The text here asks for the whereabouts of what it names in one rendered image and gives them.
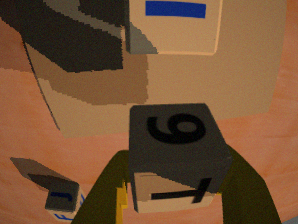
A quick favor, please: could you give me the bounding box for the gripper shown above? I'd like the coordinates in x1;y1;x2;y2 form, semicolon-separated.
71;144;282;224

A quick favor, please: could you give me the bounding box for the tan flat mat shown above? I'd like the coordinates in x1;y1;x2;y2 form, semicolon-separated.
14;0;287;139

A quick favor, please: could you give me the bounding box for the beige letter block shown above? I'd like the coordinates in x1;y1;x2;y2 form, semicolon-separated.
124;0;223;55
45;182;86;223
128;103;234;213

